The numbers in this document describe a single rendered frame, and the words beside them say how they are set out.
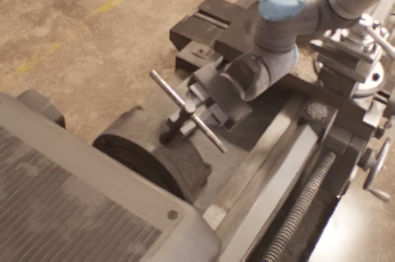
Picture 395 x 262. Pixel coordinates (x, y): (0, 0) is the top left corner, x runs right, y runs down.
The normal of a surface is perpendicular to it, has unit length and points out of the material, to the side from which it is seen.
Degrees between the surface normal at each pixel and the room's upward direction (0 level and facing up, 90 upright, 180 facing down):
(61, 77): 0
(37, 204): 0
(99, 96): 0
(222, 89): 19
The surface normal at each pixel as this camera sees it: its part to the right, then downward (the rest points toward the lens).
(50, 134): 0.07, -0.69
